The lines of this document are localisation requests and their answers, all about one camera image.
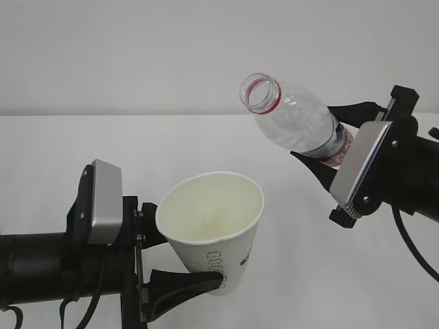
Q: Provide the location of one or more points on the white paper cup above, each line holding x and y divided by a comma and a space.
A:
210, 220

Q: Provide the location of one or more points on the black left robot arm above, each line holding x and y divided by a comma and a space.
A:
34, 268

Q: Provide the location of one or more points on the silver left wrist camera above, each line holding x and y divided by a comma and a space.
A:
107, 204

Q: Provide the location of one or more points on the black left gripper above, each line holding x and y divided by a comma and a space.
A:
122, 262

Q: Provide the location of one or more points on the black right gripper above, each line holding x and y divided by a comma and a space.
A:
404, 173

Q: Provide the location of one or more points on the Nongfu Spring water bottle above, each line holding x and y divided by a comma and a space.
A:
295, 119

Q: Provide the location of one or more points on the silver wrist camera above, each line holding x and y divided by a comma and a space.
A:
357, 163
107, 204

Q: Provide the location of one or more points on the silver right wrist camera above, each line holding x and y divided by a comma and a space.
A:
357, 163

